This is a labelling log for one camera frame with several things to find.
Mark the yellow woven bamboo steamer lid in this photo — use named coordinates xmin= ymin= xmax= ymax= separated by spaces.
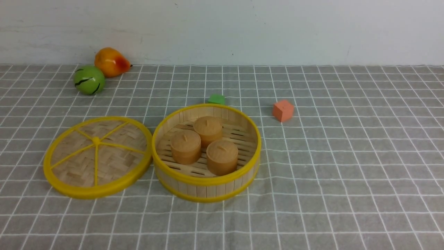
xmin=43 ymin=116 xmax=153 ymax=199

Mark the yellow bamboo steamer basket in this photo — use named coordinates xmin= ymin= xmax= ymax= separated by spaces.
xmin=151 ymin=104 xmax=262 ymax=202

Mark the back brown toy bun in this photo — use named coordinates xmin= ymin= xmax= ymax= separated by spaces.
xmin=193 ymin=116 xmax=223 ymax=148

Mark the brown toy bun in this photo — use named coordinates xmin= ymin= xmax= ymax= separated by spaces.
xmin=206 ymin=140 xmax=238 ymax=176
xmin=171 ymin=130 xmax=201 ymax=165
xmin=193 ymin=116 xmax=223 ymax=148

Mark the green block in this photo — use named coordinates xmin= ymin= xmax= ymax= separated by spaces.
xmin=207 ymin=94 xmax=225 ymax=106

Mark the right brown toy bun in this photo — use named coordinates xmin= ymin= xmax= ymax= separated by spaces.
xmin=206 ymin=140 xmax=238 ymax=176

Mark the left brown toy bun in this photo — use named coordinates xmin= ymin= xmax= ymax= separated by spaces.
xmin=171 ymin=130 xmax=201 ymax=165

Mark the orange cube block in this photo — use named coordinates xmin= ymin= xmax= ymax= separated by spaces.
xmin=272 ymin=99 xmax=295 ymax=123

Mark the orange toy pear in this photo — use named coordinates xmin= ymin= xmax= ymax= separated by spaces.
xmin=94 ymin=47 xmax=133 ymax=78

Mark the grey checked tablecloth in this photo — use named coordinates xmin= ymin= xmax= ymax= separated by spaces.
xmin=0 ymin=65 xmax=444 ymax=250

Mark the green toy apple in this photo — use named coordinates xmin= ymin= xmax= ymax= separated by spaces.
xmin=74 ymin=65 xmax=106 ymax=95

